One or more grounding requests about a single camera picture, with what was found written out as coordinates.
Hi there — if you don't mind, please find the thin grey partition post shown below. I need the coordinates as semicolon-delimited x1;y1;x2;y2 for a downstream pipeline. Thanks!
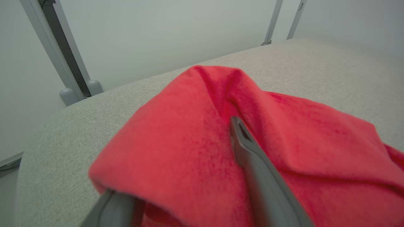
261;0;283;46
286;0;307;40

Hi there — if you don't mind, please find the grey partition post with feet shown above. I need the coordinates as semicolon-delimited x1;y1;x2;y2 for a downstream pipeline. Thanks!
19;0;104;107

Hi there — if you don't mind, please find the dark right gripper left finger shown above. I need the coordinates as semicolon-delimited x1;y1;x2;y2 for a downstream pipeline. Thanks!
80;189;136;227

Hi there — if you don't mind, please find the white partition panel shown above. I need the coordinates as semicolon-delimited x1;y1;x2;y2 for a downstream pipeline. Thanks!
295;0;404;60
0;0;68;167
60;0;283;92

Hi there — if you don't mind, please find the red garment with white print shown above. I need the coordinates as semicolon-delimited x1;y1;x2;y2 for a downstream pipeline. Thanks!
88;65;404;227

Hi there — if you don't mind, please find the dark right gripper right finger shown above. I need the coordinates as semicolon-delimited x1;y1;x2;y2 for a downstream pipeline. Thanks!
230;116;316;227

